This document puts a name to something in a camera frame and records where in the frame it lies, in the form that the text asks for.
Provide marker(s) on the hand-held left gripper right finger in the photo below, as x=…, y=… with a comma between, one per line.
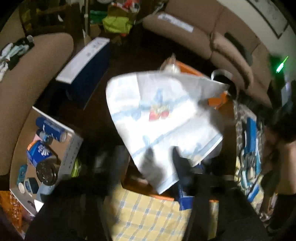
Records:
x=182, y=166

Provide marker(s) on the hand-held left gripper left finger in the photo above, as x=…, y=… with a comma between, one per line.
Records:
x=149, y=162

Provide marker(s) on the white printed cloth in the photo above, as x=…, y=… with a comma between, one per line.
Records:
x=166, y=111

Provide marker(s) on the orange storage container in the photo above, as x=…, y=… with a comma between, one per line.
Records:
x=185, y=69

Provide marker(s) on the person's right forearm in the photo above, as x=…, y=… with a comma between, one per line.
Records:
x=288, y=166

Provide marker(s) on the yellow plaid cloth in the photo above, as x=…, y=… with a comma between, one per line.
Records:
x=143, y=217

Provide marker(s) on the black remote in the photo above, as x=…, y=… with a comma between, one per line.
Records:
x=240, y=47

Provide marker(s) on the clear plastic bag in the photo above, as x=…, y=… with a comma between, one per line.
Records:
x=170, y=64

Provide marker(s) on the blue can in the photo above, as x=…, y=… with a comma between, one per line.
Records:
x=54, y=132

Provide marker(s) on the black round lid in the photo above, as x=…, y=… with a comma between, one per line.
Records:
x=46, y=173

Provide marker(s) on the long blue and white box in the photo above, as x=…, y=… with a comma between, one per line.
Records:
x=83, y=67

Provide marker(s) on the brown sofa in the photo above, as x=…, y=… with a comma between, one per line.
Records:
x=198, y=34

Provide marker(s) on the dark blue jar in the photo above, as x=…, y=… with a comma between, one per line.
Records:
x=31, y=185

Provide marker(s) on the open cardboard box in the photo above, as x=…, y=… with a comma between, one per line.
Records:
x=27, y=132

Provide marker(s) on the small teal packet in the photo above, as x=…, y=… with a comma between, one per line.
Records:
x=22, y=174

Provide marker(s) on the yellow-green bag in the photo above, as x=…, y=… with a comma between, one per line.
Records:
x=116, y=24

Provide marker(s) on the white flat packet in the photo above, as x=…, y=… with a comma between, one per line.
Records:
x=177, y=22

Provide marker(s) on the orange patterned cloth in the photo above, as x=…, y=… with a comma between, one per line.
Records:
x=9, y=208

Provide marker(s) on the green cloth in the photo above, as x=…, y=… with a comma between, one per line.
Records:
x=98, y=17

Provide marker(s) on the black and white clothes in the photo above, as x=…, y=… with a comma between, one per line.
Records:
x=13, y=52

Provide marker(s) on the framed wall picture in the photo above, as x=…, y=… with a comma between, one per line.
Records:
x=268, y=14

